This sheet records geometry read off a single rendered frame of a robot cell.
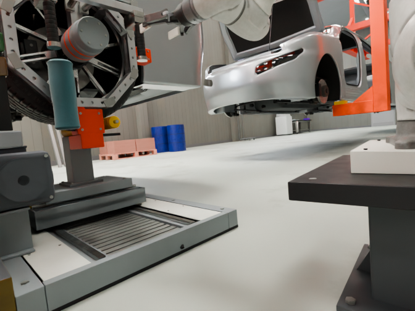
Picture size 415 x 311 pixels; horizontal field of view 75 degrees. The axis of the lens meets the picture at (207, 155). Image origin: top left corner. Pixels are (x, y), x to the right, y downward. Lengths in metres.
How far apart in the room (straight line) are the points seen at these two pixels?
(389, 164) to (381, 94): 3.57
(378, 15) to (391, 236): 3.86
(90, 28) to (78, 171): 0.64
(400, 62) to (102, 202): 1.21
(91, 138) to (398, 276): 1.15
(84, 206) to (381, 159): 1.13
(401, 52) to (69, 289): 0.86
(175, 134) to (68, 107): 7.01
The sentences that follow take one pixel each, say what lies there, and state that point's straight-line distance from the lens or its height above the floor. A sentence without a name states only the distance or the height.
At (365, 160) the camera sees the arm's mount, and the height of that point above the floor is 0.33.
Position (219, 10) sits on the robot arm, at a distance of 0.92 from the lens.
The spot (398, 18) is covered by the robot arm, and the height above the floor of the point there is 0.56.
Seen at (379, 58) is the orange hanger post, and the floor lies 1.18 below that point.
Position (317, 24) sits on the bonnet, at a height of 1.77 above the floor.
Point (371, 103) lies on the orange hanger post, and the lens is 4.22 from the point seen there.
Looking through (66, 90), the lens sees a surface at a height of 0.62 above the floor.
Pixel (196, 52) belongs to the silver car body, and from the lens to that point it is 1.99.
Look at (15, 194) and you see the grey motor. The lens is 1.02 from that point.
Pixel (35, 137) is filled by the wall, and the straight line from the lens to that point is 7.36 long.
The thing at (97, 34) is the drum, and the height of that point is 0.85.
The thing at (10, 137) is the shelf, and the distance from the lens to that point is 0.64.
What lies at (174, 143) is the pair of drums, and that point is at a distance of 8.09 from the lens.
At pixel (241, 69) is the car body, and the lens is 3.60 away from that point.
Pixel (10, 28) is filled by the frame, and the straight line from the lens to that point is 1.37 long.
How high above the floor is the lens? 0.41
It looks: 4 degrees down
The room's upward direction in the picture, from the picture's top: 5 degrees counter-clockwise
